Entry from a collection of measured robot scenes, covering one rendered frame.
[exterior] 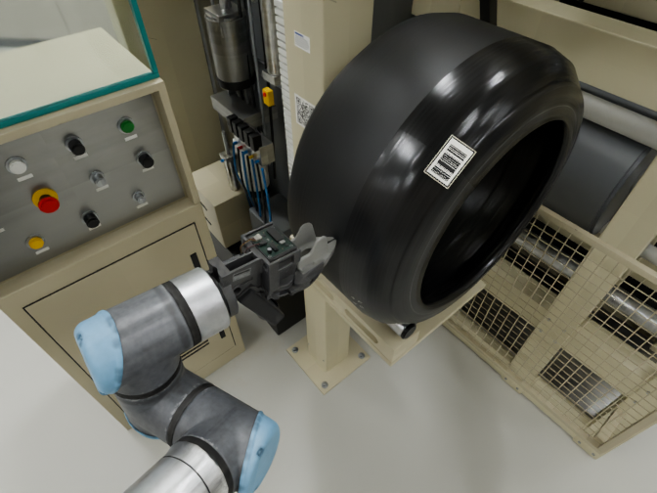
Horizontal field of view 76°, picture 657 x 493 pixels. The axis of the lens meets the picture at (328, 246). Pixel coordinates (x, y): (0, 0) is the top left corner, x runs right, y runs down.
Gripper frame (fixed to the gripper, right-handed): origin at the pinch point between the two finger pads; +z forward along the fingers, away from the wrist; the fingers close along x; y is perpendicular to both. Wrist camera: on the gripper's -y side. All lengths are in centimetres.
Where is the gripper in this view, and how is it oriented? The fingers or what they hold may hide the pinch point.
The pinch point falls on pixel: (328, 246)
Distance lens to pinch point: 68.4
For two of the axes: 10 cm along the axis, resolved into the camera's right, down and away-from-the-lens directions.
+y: 0.9, -7.1, -7.0
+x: -6.4, -5.8, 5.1
